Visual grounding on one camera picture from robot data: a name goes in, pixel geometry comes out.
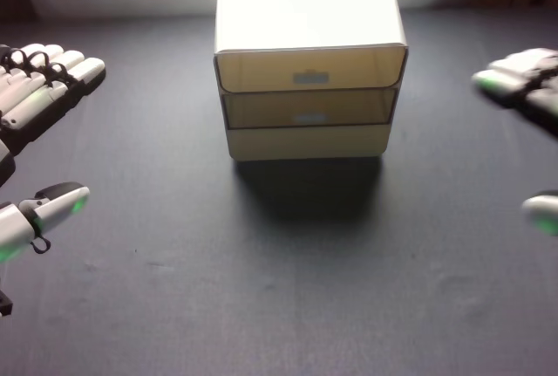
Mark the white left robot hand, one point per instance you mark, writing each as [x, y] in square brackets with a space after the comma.
[39, 88]

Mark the white drawer cabinet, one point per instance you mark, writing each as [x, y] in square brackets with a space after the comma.
[305, 1]

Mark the grey table cloth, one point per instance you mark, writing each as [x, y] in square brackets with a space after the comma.
[279, 297]

